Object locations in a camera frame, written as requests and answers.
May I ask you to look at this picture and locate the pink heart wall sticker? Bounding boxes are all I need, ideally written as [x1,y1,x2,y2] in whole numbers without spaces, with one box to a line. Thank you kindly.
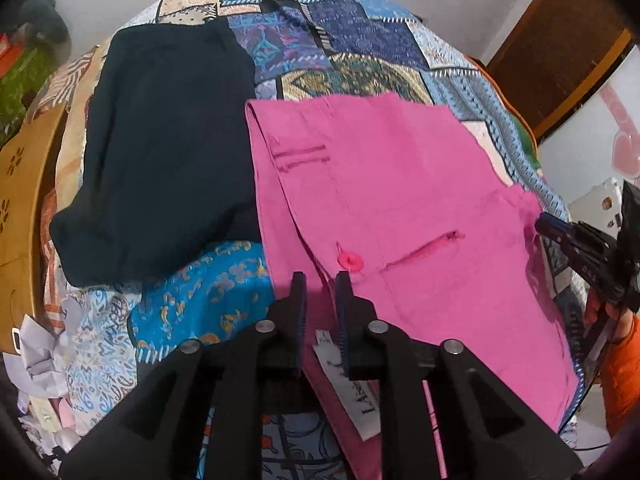
[599,82,639,185]

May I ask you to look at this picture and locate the right hand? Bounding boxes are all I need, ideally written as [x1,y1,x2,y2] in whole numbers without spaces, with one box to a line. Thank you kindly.
[583,288,636,344]

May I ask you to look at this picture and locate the blue patchwork bed sheet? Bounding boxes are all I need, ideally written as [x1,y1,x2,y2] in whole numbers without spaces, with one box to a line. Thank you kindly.
[39,0,589,480]

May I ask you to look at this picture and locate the orange sleeve forearm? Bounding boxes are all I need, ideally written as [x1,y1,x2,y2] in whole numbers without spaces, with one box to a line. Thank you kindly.
[600,314,640,437]

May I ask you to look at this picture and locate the brown cardboard box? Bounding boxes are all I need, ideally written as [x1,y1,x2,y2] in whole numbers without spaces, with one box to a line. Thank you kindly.
[0,104,67,353]

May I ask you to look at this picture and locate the colourful plush blanket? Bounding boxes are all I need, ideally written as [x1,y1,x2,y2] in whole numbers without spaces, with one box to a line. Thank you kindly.
[466,55,542,176]

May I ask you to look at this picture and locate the pink pants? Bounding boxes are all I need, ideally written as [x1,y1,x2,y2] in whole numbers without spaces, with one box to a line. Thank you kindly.
[245,92,578,479]

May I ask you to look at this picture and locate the grey clothes pile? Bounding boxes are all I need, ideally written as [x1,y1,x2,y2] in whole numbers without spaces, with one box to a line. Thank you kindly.
[17,0,68,47]

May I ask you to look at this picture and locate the brown wooden door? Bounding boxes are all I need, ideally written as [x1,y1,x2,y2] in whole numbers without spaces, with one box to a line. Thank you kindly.
[487,0,632,141]

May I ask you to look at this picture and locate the white crumpled papers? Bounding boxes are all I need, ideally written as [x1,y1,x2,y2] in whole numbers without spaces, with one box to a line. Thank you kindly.
[2,298,82,469]

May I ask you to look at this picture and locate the dark navy folded garment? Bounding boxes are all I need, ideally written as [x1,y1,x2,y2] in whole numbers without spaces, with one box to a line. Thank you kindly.
[50,18,260,287]

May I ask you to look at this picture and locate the green bag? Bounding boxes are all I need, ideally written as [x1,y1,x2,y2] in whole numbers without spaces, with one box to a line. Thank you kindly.
[0,46,56,145]

